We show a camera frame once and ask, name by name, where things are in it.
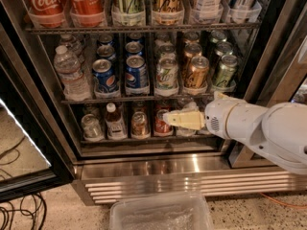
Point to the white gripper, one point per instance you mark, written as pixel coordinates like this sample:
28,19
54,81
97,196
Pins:
217,116

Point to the orange soda can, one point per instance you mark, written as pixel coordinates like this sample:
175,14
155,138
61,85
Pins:
190,50
197,72

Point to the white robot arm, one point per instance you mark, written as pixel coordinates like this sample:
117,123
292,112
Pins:
277,133

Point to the water bottle bottom middle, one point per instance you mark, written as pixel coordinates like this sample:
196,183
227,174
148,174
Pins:
185,132

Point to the front green soda can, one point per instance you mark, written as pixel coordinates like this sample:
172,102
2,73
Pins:
226,70

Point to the green soda can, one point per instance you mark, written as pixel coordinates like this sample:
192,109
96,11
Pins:
222,48
226,70

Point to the front white green can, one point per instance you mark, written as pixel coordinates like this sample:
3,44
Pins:
166,73

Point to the white green can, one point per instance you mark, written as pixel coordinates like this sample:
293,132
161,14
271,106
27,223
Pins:
166,73
167,51

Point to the red can bottom shelf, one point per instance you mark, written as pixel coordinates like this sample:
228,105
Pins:
160,126

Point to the orange can bottom shelf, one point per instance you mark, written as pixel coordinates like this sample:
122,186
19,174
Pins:
139,124

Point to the front right Pepsi can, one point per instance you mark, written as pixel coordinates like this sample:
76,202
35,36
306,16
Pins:
136,72

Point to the pepsi can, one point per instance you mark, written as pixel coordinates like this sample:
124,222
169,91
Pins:
104,75
136,72
134,49
106,52

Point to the white can top shelf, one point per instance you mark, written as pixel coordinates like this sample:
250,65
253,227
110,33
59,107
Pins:
206,11

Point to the front left Pepsi can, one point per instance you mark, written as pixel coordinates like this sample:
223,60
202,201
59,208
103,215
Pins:
104,75

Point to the orange tall can top shelf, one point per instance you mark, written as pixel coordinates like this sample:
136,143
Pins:
166,11

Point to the green tall can top shelf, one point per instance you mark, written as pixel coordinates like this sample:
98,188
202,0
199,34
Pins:
128,12

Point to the front water bottle middle shelf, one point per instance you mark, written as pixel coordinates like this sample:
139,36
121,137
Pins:
68,67

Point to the water bottle shelf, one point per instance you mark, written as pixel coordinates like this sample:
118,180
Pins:
68,67
73,45

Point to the rear water bottle middle shelf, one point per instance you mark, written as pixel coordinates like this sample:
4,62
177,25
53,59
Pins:
73,45

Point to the right Coca-Cola can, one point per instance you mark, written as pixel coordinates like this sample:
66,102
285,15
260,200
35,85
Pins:
87,13

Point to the coca-cola can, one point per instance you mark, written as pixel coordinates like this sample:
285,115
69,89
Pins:
87,13
46,13

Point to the open fridge glass door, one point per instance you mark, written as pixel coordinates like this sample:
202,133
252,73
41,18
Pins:
47,165

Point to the left Coca-Cola can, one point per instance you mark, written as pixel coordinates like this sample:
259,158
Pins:
46,13

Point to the brown juice bottle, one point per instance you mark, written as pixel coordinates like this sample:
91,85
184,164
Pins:
116,128

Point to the clear plastic bin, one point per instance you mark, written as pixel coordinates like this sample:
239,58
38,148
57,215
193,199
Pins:
169,211

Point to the clear bottle bottom left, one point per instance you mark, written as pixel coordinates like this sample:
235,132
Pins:
92,130

